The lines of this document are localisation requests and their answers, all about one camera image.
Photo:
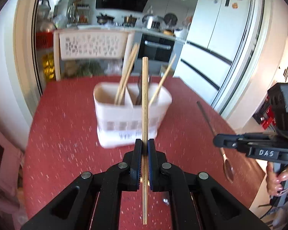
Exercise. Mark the pink plastic utensil holder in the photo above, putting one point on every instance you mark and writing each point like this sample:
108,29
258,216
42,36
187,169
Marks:
120,125

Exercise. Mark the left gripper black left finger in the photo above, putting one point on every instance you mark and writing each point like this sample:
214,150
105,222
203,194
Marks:
92,201

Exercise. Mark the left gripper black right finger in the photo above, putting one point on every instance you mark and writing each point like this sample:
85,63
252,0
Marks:
197,201

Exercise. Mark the black wok on stove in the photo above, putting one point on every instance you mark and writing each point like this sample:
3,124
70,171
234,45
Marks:
104,18

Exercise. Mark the silver electric pressure cooker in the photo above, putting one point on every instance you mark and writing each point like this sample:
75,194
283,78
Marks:
152,22

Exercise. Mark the red plastic basket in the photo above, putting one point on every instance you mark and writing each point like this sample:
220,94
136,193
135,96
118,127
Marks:
44,40

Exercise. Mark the stacked pink plastic stools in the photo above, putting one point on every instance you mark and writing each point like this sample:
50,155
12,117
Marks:
10,158

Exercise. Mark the blue-patterned end chopstick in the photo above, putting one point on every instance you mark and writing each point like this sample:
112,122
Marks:
144,104

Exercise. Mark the person's right hand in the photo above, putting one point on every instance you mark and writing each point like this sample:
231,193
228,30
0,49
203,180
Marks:
274,181

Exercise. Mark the steel pot with lid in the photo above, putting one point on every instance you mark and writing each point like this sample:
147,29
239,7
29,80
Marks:
130,20

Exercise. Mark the black built-in oven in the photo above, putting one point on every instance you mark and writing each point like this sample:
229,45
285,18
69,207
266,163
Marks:
155,48

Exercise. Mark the white refrigerator with magnets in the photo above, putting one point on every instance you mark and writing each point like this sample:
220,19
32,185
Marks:
211,45

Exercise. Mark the pink flower-cutout storage cart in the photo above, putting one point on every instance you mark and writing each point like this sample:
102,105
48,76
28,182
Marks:
91,43

